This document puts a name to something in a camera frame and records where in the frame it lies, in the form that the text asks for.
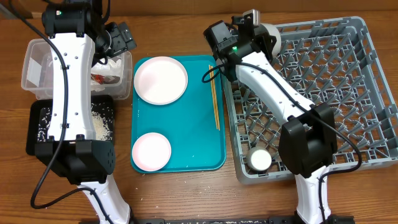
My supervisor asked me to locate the large pink plate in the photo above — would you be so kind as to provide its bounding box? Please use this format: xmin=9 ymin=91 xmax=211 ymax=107
xmin=133 ymin=57 xmax=188 ymax=105

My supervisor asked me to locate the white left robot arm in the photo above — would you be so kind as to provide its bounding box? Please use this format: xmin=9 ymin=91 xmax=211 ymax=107
xmin=34 ymin=1 xmax=136 ymax=223

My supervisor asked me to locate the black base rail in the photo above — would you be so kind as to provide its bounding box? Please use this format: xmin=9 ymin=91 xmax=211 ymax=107
xmin=79 ymin=214 xmax=355 ymax=224

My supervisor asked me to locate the pile of rice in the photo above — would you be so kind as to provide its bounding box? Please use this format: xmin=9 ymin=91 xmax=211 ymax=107
xmin=37 ymin=103 xmax=114 ymax=142

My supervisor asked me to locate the black plastic bin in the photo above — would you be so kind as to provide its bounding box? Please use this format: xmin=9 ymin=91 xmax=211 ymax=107
xmin=25 ymin=95 xmax=114 ymax=156

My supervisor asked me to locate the small pink plate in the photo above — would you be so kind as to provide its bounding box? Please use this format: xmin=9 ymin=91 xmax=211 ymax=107
xmin=131 ymin=133 xmax=172 ymax=172

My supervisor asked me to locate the wooden chopstick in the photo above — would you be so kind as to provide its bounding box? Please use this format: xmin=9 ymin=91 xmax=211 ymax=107
xmin=210 ymin=79 xmax=220 ymax=130
xmin=210 ymin=80 xmax=220 ymax=130

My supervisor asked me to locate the white cup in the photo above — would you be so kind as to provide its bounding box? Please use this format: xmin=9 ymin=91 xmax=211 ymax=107
xmin=246 ymin=147 xmax=272 ymax=172

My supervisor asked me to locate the teal plastic tray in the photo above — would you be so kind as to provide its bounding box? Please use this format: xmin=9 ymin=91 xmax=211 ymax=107
xmin=131 ymin=55 xmax=226 ymax=173

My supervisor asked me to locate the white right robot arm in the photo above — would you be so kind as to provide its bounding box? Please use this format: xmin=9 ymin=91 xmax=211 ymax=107
xmin=203 ymin=15 xmax=337 ymax=223

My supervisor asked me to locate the clear plastic bin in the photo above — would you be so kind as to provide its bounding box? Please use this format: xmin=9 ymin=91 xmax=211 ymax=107
xmin=21 ymin=39 xmax=132 ymax=100

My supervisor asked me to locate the grey bowl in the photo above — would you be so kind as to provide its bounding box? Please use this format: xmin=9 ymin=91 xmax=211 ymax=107
xmin=261 ymin=23 xmax=282 ymax=57

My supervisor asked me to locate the grey dishwasher rack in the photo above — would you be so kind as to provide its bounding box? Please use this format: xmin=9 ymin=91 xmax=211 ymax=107
xmin=222 ymin=16 xmax=397 ymax=184

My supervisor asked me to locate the white plastic wrapper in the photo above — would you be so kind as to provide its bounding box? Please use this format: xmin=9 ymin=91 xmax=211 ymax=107
xmin=91 ymin=57 xmax=123 ymax=91

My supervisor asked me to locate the cardboard box wall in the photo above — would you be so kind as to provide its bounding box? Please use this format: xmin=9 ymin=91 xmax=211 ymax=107
xmin=0 ymin=0 xmax=398 ymax=19

